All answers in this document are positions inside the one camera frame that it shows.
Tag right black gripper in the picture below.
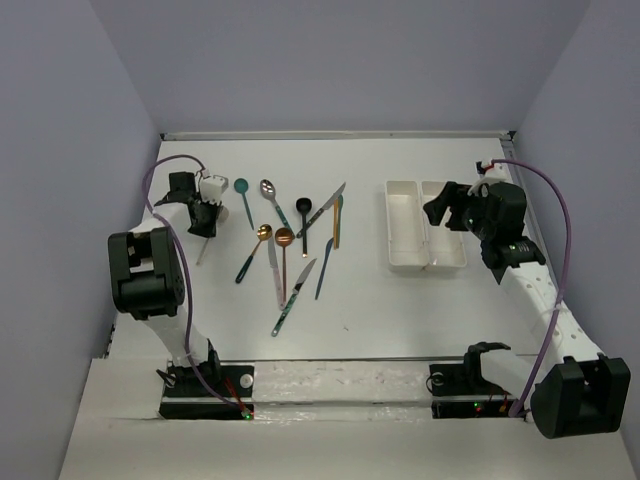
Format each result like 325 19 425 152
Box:
421 181 495 241

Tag beige plastic spoon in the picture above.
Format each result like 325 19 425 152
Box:
196 206 229 266

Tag teal plastic spoon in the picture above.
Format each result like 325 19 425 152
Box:
234 177 254 229

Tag gold spoon teal handle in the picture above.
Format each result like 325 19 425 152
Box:
235 224 273 284

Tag black spoon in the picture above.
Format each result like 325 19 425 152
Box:
296 197 312 258

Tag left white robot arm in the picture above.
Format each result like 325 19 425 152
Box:
108 171 229 395

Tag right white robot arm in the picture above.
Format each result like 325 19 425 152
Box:
423 181 631 439

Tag white two-compartment container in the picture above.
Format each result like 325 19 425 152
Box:
385 180 467 273

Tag copper spoon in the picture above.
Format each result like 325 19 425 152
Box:
275 227 295 303

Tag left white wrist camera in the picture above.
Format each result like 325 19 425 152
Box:
198 175 229 205

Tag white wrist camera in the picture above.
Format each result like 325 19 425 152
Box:
476 160 508 181
198 175 229 205

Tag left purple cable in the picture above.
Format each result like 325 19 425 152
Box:
140 154 251 415

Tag silver spoon teal handle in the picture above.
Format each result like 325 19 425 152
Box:
259 179 291 230

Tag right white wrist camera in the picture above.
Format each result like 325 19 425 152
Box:
476 160 508 181

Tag silver knife pink handle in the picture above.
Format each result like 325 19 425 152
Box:
268 237 285 310

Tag silver knife dark handle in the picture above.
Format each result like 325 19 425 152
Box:
296 183 346 238

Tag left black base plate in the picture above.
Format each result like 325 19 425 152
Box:
156 363 255 421

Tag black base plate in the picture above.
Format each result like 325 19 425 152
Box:
156 363 255 421
425 362 516 420

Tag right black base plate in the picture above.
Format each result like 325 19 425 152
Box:
425 362 516 420

